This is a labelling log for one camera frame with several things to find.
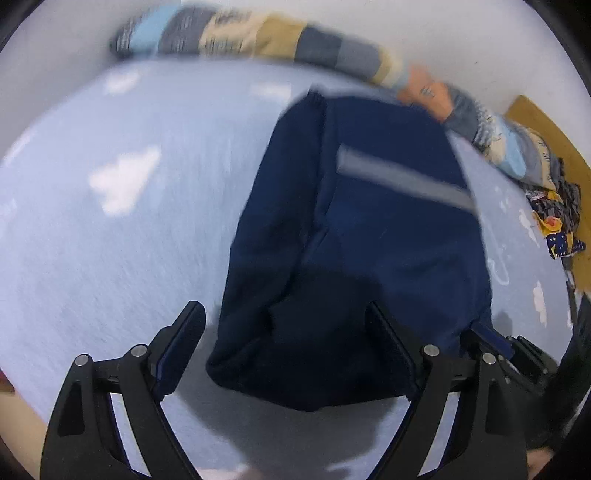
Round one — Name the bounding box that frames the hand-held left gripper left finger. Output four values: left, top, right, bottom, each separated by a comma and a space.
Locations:
41, 301, 207, 480

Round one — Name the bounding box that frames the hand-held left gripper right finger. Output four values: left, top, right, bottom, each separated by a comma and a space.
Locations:
365, 301, 530, 480

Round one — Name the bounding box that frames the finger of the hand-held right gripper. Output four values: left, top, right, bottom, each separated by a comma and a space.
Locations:
505, 336, 558, 394
463, 320, 514, 365

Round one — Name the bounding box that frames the navy jacket with red collar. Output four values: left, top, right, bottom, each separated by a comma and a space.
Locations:
205, 90, 493, 413

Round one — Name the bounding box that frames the pile of colourful clothes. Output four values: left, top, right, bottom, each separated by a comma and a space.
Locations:
525, 181, 588, 262

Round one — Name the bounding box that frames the light blue bed sheet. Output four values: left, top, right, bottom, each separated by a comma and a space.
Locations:
0, 59, 579, 480

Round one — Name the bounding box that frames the patchwork quilt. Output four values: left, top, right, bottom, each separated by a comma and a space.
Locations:
108, 4, 568, 191

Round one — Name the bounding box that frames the grey strap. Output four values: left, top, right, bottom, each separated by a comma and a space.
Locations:
564, 258, 580, 326

